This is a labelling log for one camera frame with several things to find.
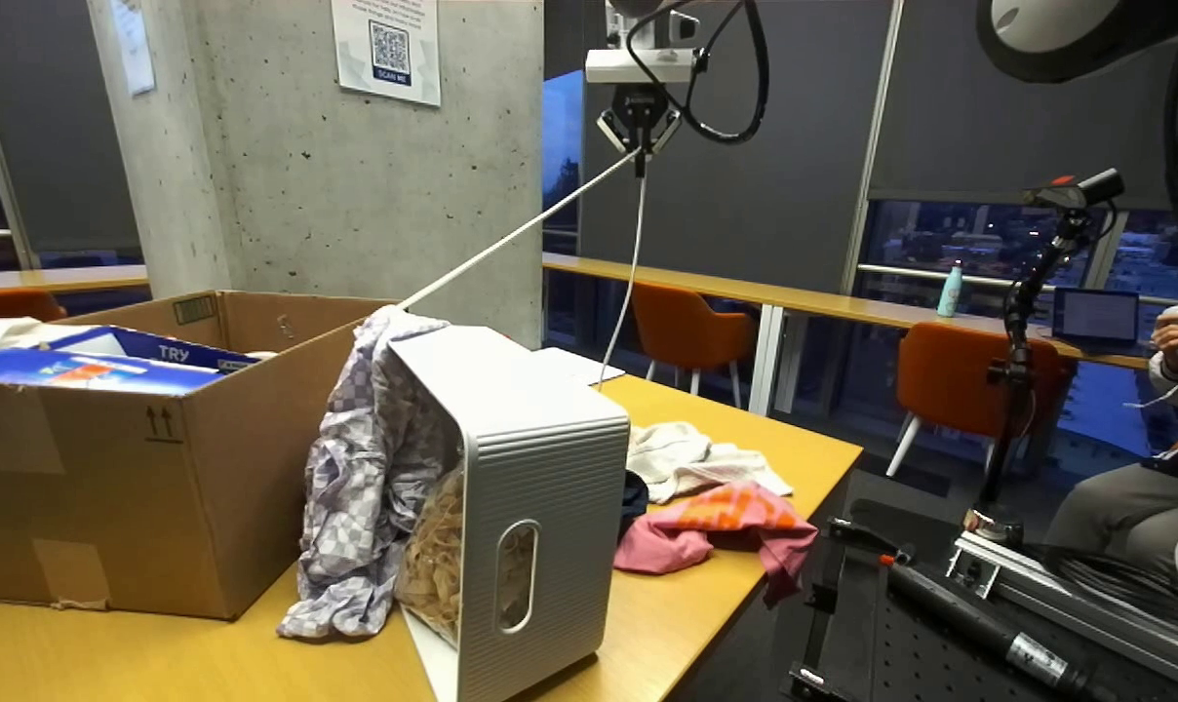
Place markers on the dark laptop screen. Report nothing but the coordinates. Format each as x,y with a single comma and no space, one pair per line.
1098,317

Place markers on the black tripod tube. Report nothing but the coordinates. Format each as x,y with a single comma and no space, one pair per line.
965,619

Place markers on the purple floral cloth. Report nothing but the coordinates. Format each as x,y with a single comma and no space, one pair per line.
355,494

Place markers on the white lace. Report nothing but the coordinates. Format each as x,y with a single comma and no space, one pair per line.
512,234

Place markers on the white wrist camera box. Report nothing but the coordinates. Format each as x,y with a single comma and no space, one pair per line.
637,64

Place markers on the blue printed package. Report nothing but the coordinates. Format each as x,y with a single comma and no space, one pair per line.
108,366

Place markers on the grey white towel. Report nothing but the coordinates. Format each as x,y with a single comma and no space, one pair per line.
689,455

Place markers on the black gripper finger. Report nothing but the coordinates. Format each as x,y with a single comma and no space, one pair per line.
622,134
659,134

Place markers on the orange chair with white legs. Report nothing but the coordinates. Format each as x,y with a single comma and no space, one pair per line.
689,327
965,377

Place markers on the navy blue cloth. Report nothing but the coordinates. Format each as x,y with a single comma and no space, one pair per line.
635,499

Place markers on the seated person in grey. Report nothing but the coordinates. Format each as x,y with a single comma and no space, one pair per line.
1120,512

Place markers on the brown cardboard box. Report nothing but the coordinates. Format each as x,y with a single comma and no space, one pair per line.
160,519

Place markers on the silver aluminium rail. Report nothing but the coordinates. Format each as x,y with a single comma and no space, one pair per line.
1098,609

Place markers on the QR code poster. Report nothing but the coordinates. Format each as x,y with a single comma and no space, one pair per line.
384,46

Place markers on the long wooden counter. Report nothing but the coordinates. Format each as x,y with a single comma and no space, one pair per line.
718,288

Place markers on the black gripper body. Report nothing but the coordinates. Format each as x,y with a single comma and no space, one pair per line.
641,106

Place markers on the wooden window bench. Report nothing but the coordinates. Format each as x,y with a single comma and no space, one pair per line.
55,280

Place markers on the tan woven material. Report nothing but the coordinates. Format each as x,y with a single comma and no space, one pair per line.
434,558

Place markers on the small white wall notice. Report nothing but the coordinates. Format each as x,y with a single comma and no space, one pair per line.
134,46

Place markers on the orange chair backrest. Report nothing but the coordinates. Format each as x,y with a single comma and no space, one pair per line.
11,312

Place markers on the pink cloth with orange stripes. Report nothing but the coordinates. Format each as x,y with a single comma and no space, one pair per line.
732,512

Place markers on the teal water bottle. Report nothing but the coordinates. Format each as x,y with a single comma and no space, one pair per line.
951,294

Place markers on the white paper sheet in carton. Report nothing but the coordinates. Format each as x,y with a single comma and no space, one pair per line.
24,333

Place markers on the black camera stand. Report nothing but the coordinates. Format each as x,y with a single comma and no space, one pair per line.
1016,377

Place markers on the white plastic bin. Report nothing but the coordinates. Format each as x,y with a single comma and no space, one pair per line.
544,449

